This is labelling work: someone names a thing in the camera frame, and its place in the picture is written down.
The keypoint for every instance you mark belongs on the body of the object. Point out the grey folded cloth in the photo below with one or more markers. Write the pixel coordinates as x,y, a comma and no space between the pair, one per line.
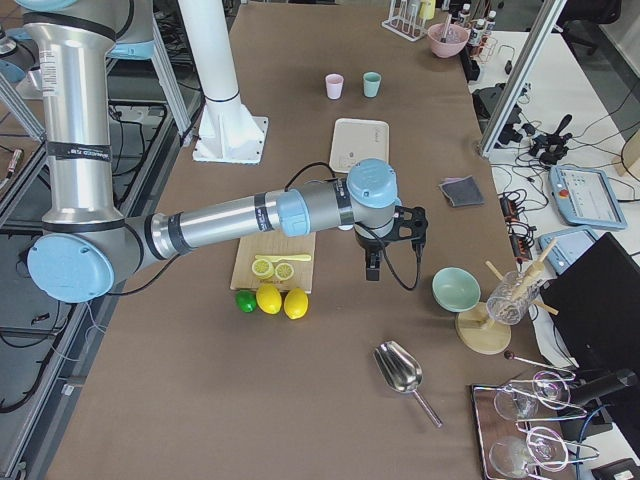
461,192

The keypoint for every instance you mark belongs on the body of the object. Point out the yellow plastic knife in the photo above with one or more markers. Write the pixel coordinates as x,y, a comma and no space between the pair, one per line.
281,258

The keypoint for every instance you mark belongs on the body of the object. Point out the yellow cup on rack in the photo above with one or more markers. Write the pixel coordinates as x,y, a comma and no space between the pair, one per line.
427,10

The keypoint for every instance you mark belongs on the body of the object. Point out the metal muddler stick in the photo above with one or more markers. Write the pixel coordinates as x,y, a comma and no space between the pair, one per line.
445,28

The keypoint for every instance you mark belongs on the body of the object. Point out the metal scoop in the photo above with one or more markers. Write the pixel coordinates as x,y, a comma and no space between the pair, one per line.
403,374

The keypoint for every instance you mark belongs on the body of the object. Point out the wooden cutting board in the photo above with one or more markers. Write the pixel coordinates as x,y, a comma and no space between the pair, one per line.
274,243

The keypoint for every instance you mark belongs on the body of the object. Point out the blue teach pendant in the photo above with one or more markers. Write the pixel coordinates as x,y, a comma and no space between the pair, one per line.
584,196

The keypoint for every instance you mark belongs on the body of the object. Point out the green bowl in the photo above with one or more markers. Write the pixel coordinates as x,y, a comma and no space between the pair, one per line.
455,289

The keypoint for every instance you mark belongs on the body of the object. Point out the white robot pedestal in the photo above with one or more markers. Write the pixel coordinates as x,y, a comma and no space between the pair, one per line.
228,132

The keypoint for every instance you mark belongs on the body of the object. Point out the yellow lemon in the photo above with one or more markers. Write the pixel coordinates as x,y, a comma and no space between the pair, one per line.
269,299
296,304

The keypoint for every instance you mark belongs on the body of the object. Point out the glass on stand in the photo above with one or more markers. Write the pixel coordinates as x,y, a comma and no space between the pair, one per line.
512,298

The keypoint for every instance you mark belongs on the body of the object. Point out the wooden cup stand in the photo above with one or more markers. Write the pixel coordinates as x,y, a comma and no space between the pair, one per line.
484,335

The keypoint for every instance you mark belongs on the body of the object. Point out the green cup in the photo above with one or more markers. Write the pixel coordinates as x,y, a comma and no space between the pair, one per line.
371,84

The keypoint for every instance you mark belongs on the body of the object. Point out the pink cup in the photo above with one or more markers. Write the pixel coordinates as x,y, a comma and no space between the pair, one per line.
334,85

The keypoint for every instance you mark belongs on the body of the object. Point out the green lime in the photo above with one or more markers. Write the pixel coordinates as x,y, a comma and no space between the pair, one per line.
246,301

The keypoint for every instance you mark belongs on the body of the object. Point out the white wire rack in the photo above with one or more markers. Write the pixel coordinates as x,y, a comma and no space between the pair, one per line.
404,20

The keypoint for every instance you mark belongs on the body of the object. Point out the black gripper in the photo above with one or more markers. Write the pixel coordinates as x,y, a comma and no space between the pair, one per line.
369,245

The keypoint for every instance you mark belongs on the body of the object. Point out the cream rabbit tray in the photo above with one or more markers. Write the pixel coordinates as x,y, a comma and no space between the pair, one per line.
355,140

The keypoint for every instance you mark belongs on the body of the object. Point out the pink bowl with ice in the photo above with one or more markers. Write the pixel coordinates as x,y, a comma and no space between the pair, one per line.
449,45

